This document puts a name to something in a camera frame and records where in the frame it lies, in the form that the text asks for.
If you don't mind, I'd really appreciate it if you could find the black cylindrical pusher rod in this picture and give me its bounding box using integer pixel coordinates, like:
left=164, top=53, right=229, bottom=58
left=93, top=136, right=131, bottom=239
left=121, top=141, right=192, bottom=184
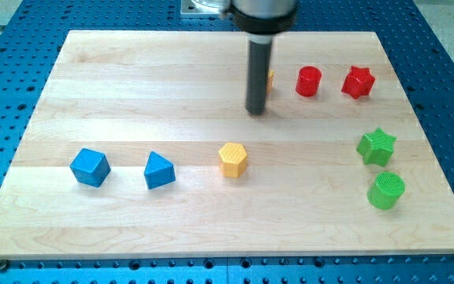
left=245, top=34, right=273, bottom=115

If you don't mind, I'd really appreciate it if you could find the yellow hexagon block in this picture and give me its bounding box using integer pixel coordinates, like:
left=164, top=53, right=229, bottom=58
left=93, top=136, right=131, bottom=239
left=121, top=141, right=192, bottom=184
left=218, top=142, right=247, bottom=178

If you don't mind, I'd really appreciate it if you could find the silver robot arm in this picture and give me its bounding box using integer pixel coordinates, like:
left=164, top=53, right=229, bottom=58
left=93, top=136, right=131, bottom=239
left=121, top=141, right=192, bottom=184
left=220, top=0, right=297, bottom=115

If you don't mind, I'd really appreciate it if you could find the blue triangle block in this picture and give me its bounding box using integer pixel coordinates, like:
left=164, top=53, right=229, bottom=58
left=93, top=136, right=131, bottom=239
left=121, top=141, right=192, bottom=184
left=143, top=151, right=176, bottom=189

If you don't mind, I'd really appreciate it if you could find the yellow block behind rod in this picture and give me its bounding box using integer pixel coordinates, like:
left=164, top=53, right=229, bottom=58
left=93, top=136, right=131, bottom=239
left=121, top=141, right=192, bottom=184
left=266, top=69, right=274, bottom=95

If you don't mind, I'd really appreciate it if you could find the red cylinder block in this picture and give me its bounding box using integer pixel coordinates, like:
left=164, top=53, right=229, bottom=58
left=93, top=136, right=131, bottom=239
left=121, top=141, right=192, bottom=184
left=296, top=66, right=322, bottom=97

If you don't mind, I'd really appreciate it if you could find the red star block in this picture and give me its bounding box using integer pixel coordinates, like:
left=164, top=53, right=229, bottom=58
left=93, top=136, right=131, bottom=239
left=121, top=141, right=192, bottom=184
left=341, top=65, right=375, bottom=99

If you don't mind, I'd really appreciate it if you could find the wooden board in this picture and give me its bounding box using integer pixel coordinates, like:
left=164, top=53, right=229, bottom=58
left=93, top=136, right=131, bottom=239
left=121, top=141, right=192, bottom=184
left=0, top=30, right=454, bottom=260

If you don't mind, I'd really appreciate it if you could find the green star block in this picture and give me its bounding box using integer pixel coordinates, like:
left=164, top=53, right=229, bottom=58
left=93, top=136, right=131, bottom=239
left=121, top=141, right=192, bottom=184
left=356, top=128, right=396, bottom=166

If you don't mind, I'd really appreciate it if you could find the green cylinder block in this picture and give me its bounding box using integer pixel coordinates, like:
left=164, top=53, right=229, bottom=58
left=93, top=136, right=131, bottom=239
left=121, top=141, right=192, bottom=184
left=367, top=171, right=405, bottom=210

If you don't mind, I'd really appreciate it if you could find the blue cube block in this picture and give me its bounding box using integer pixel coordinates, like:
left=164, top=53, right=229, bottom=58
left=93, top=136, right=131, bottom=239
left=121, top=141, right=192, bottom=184
left=69, top=148, right=111, bottom=188

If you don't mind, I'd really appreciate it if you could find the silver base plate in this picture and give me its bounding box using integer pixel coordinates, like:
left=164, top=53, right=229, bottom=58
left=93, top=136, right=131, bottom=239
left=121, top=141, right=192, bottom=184
left=180, top=0, right=230, bottom=17

